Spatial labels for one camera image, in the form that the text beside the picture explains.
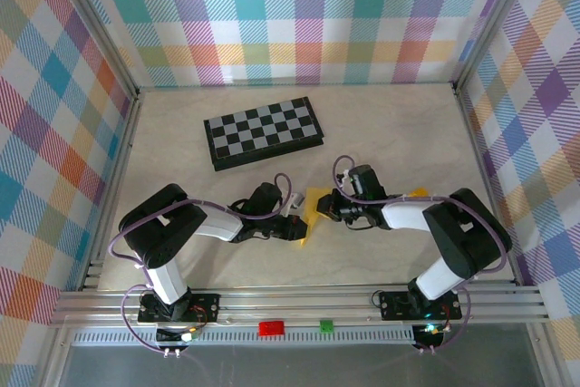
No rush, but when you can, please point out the yellow square paper sheet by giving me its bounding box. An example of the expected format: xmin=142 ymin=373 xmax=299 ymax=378
xmin=289 ymin=185 xmax=334 ymax=248

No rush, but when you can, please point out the black grey folding chessboard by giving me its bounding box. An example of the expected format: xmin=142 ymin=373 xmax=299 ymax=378
xmin=202 ymin=96 xmax=325 ymax=174

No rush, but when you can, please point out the black controller board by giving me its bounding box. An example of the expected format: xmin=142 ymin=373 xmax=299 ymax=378
xmin=412 ymin=322 xmax=450 ymax=348
xmin=155 ymin=326 xmax=201 ymax=346

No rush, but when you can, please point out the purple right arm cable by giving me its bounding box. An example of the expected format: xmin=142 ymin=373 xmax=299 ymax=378
xmin=333 ymin=155 xmax=507 ymax=356

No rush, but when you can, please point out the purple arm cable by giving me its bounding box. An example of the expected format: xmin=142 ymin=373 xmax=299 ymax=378
xmin=110 ymin=172 xmax=294 ymax=356
xmin=333 ymin=155 xmax=507 ymax=356

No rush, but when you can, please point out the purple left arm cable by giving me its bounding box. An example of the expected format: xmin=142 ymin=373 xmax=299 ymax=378
xmin=110 ymin=172 xmax=294 ymax=356

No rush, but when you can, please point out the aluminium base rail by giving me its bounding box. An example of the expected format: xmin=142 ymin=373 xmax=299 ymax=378
xmin=49 ymin=285 xmax=552 ymax=327

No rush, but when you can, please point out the grey slotted cable duct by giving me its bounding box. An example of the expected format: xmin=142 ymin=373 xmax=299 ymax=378
xmin=72 ymin=330 xmax=416 ymax=346

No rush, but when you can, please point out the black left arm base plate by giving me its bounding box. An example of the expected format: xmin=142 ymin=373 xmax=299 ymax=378
xmin=138 ymin=292 xmax=222 ymax=323

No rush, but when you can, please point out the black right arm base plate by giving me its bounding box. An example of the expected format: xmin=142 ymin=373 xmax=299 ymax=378
xmin=379 ymin=290 xmax=463 ymax=321

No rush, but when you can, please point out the aluminium side rail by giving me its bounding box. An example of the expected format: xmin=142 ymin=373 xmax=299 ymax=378
xmin=79 ymin=87 xmax=144 ymax=291

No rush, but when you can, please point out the aluminium corner post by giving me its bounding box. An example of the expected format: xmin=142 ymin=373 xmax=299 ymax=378
xmin=452 ymin=0 xmax=545 ymax=89
xmin=53 ymin=0 xmax=140 ymax=98

